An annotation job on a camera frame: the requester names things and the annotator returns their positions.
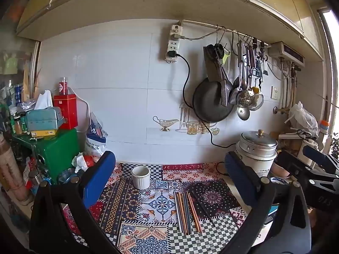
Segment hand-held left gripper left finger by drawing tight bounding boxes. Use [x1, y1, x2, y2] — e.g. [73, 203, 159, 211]
[29, 151, 121, 254]

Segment red can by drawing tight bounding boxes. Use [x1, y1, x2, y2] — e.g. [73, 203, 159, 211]
[58, 77, 68, 96]

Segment black power cable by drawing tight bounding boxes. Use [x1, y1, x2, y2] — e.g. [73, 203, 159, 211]
[169, 51, 239, 149]

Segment white rice cooker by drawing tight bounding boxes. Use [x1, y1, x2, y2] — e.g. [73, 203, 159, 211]
[235, 141, 278, 178]

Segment black handled scissors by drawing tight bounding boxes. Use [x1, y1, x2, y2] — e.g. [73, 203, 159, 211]
[207, 43, 224, 59]

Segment white ribbed ceramic cup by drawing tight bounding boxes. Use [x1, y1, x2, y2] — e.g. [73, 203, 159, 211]
[132, 166, 151, 190]

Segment patterned patchwork mat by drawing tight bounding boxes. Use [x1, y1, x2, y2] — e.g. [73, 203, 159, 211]
[62, 162, 255, 254]

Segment grey cable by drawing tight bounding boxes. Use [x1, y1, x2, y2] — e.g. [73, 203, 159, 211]
[179, 28, 228, 41]

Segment blue tissue box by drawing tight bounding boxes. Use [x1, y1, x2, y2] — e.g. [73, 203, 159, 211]
[25, 90, 64, 132]

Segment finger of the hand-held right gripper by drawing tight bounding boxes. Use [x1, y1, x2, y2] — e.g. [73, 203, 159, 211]
[275, 150, 318, 189]
[303, 145, 339, 175]

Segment dark kitchen cleaver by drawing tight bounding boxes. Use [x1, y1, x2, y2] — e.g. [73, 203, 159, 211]
[203, 46, 225, 83]

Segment spice bottles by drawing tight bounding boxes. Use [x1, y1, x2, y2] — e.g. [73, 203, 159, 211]
[10, 113, 28, 135]

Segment small steel cup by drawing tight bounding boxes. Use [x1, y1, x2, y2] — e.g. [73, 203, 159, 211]
[28, 169, 43, 186]

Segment flat yellow box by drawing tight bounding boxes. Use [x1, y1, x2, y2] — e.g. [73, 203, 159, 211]
[28, 129, 59, 138]

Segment white wall appliance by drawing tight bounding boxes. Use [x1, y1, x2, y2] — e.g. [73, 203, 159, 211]
[267, 41, 306, 67]

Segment pink roll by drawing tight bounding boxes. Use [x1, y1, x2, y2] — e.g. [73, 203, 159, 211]
[0, 134, 30, 205]

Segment green box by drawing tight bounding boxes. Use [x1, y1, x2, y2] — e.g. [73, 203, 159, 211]
[33, 129, 80, 184]

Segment black frying pan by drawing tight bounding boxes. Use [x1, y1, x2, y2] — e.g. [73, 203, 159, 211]
[192, 59, 235, 124]

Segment metal faucet pipes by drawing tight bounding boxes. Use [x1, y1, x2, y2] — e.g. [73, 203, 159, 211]
[274, 61, 298, 115]

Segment white power strip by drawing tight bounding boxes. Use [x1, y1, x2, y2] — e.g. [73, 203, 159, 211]
[165, 24, 185, 65]

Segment red tin box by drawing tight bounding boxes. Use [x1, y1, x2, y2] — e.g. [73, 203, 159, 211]
[53, 94, 79, 130]

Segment blue printed plastic bag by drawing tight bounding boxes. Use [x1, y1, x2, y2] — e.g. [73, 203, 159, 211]
[84, 112, 108, 160]

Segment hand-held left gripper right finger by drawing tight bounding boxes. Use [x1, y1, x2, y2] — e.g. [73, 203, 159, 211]
[225, 151, 311, 254]

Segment metal ladle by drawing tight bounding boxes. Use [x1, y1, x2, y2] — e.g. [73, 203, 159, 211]
[236, 107, 251, 121]

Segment bundle of mixed chopsticks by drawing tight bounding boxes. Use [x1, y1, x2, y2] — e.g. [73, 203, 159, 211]
[173, 189, 216, 236]

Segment steel pot lid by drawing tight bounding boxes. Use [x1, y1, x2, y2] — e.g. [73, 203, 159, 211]
[240, 129, 278, 149]

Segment mesh strainer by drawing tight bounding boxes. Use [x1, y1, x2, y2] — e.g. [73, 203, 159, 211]
[250, 93, 265, 111]

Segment metal hanging rail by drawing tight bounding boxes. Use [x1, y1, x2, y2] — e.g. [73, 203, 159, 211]
[181, 19, 271, 48]

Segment white plastic bag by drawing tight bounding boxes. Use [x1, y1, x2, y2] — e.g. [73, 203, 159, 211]
[286, 101, 320, 137]

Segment metal skimmer spoon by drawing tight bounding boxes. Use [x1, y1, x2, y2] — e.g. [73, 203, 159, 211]
[236, 41, 256, 109]

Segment yellow wall cabinet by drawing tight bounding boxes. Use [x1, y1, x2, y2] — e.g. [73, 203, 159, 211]
[16, 0, 327, 62]

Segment crumpled white red wrapper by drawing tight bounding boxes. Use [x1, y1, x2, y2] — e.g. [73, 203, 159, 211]
[71, 152, 99, 174]

